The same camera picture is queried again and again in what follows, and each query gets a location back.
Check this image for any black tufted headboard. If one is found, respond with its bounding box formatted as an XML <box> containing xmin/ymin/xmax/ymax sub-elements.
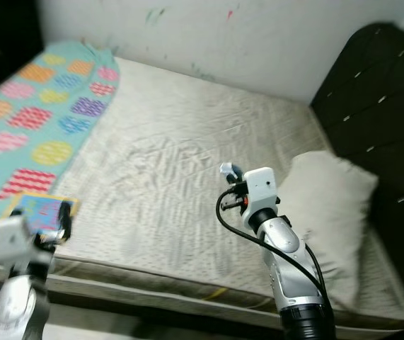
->
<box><xmin>310</xmin><ymin>21</ymin><xmax>404</xmax><ymax>327</ymax></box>

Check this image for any colourful children's book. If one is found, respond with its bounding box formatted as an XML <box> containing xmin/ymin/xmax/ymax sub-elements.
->
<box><xmin>7</xmin><ymin>190</ymin><xmax>80</xmax><ymax>238</ymax></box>

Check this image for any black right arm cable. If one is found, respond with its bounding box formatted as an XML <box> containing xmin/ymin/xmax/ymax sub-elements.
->
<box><xmin>216</xmin><ymin>188</ymin><xmax>330</xmax><ymax>298</ymax></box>

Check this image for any teal blanket with hearts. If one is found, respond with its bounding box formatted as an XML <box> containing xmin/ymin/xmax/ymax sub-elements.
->
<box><xmin>0</xmin><ymin>41</ymin><xmax>121</xmax><ymax>231</ymax></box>

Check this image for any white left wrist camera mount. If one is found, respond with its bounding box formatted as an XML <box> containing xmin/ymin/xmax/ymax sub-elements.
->
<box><xmin>0</xmin><ymin>215</ymin><xmax>36</xmax><ymax>266</ymax></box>

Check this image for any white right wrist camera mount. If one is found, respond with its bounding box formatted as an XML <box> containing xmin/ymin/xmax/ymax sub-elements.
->
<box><xmin>242</xmin><ymin>167</ymin><xmax>278</xmax><ymax>213</ymax></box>

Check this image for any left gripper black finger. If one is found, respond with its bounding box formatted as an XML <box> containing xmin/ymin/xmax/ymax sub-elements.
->
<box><xmin>58</xmin><ymin>200</ymin><xmax>75</xmax><ymax>242</ymax></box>

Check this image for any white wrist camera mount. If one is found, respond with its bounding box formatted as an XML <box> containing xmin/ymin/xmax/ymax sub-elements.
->
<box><xmin>242</xmin><ymin>167</ymin><xmax>278</xmax><ymax>213</ymax></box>
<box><xmin>0</xmin><ymin>215</ymin><xmax>36</xmax><ymax>266</ymax></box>

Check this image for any white printed pillow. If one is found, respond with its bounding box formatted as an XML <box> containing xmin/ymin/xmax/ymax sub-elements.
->
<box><xmin>278</xmin><ymin>150</ymin><xmax>379</xmax><ymax>309</ymax></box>

